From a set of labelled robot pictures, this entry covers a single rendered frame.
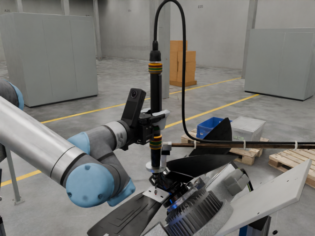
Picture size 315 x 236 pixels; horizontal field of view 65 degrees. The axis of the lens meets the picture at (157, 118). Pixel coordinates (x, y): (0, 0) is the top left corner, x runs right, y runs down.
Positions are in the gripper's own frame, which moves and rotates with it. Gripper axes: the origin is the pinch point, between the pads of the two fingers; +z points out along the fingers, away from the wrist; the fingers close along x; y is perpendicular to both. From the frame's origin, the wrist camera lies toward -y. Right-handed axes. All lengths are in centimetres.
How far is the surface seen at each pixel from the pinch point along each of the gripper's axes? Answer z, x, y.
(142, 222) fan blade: -16.9, 5.0, 32.2
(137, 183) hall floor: 130, -134, 151
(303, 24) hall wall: 1245, -144, -63
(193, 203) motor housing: 1.9, 12.9, 33.1
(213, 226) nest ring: -0.7, 21.9, 36.5
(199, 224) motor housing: -1.1, 17.0, 38.2
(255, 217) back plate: -2.5, 34.6, 24.9
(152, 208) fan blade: -9.9, 3.5, 32.1
